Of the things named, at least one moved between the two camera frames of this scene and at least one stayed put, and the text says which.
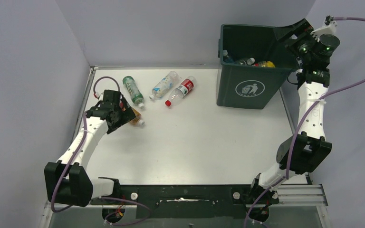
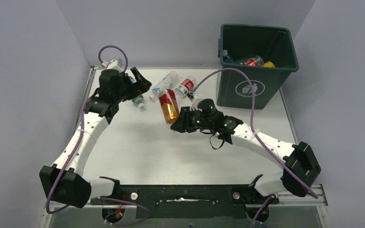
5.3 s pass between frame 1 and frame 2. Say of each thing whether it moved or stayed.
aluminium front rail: stayed
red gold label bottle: moved
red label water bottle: stayed
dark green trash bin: stayed
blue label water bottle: stayed
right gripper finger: moved
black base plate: stayed
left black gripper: moved
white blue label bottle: stayed
